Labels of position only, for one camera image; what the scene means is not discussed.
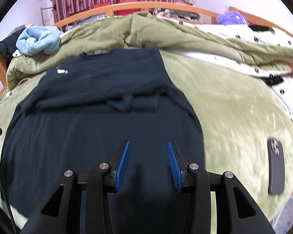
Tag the black jacket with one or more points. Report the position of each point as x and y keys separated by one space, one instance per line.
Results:
x=7 y=45

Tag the dark navy sweatshirt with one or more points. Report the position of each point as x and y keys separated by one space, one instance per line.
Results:
x=88 y=131

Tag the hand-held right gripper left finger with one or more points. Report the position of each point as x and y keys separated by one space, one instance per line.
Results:
x=122 y=165

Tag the black dotted cloth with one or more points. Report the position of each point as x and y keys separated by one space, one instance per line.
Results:
x=261 y=28
x=272 y=80

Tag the light blue fleece blanket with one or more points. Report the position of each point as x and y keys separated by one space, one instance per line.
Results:
x=34 y=41

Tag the white floral pillow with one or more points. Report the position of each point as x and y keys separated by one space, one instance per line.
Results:
x=288 y=97

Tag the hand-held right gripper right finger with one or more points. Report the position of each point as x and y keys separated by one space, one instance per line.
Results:
x=175 y=168

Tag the green quilt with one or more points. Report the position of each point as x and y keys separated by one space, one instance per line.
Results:
x=112 y=34

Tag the purple plush toy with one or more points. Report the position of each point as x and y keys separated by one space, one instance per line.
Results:
x=230 y=18

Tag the wooden bed frame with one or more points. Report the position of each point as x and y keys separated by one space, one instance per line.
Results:
x=136 y=6

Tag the white patterned fabric item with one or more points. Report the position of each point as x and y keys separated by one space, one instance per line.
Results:
x=284 y=212

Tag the wooden coat rack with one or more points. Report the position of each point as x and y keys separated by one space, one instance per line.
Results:
x=42 y=17

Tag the grey smartphone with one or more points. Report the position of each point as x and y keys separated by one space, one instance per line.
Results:
x=276 y=170

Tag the red chair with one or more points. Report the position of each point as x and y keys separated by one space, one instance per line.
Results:
x=100 y=5
x=128 y=0

